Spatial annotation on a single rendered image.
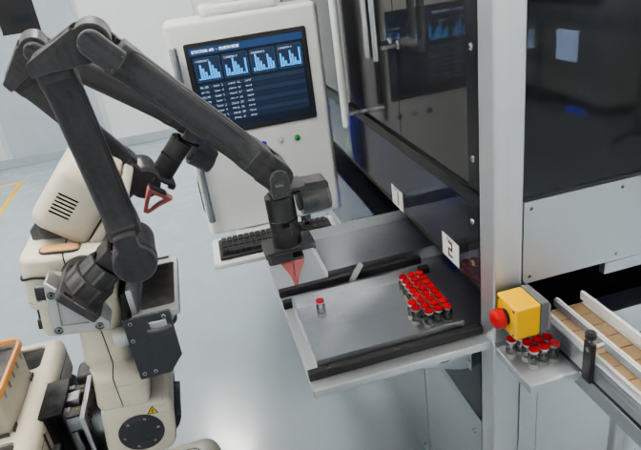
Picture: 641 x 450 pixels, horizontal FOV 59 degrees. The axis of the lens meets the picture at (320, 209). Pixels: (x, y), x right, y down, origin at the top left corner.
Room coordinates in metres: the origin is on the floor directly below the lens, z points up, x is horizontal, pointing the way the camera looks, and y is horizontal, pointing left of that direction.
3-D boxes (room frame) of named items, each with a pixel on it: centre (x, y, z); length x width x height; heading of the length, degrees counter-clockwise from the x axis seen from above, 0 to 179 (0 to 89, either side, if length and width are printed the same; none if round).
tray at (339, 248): (1.47, -0.14, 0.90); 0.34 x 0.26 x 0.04; 101
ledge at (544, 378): (0.91, -0.41, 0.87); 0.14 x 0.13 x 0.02; 101
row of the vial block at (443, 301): (1.14, -0.24, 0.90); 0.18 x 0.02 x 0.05; 11
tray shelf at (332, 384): (1.29, -0.10, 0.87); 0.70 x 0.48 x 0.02; 11
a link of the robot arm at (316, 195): (1.02, 0.04, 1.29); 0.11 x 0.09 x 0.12; 104
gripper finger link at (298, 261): (1.01, 0.09, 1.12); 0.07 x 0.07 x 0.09; 11
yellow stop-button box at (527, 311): (0.91, -0.37, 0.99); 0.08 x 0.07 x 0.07; 101
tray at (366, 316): (1.11, -0.09, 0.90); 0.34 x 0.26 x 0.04; 101
